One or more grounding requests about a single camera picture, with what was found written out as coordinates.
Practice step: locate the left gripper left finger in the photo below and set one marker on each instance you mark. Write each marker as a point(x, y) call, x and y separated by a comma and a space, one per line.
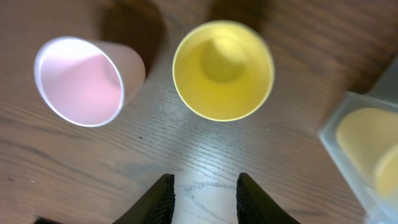
point(156, 206)

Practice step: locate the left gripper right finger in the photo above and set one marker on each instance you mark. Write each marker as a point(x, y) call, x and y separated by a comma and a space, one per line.
point(255, 206)

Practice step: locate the yellow plastic cup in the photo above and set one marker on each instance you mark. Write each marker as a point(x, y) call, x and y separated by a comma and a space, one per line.
point(368, 136)
point(223, 70)

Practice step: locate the pink plastic cup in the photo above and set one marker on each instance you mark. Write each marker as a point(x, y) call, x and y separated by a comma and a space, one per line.
point(87, 83)

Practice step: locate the clear plastic storage container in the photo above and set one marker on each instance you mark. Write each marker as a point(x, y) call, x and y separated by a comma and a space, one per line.
point(383, 96)

